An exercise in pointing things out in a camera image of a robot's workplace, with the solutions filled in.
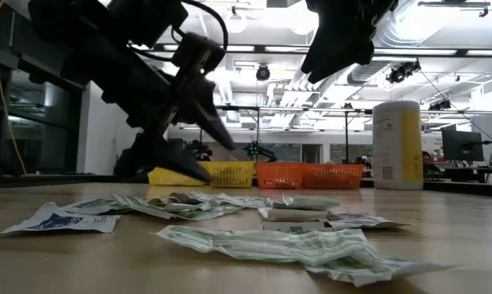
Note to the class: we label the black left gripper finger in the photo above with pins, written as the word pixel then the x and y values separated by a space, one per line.
pixel 180 161
pixel 213 126

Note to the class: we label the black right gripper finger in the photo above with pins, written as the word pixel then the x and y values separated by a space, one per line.
pixel 327 61

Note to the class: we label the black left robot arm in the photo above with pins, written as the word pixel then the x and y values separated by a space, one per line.
pixel 86 41

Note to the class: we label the black background robot arm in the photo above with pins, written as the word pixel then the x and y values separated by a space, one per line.
pixel 201 150
pixel 260 152

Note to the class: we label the yellow plastic basket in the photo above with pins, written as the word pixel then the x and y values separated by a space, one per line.
pixel 164 177
pixel 238 175

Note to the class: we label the ceiling light strip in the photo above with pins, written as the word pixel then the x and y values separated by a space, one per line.
pixel 417 51
pixel 487 52
pixel 287 49
pixel 242 48

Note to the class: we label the orange plastic basket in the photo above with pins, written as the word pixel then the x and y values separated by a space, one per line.
pixel 279 175
pixel 334 176

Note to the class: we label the white packet dark print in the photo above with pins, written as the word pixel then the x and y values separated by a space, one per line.
pixel 92 205
pixel 364 220

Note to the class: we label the white yellow wipes canister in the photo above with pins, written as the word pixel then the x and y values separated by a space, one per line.
pixel 397 147

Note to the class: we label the white packet blue print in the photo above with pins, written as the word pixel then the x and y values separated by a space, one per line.
pixel 62 222

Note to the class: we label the person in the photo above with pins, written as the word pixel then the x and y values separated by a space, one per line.
pixel 428 161

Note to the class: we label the black computer monitor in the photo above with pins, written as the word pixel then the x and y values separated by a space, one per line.
pixel 462 145

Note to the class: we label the silver ceiling duct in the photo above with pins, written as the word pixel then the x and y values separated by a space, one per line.
pixel 393 28

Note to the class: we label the black background station frame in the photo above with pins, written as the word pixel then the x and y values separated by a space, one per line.
pixel 270 108

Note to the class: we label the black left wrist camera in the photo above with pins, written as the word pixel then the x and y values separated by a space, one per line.
pixel 197 53

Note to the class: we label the black ceiling camera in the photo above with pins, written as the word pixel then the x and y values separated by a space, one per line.
pixel 401 72
pixel 263 72
pixel 440 105

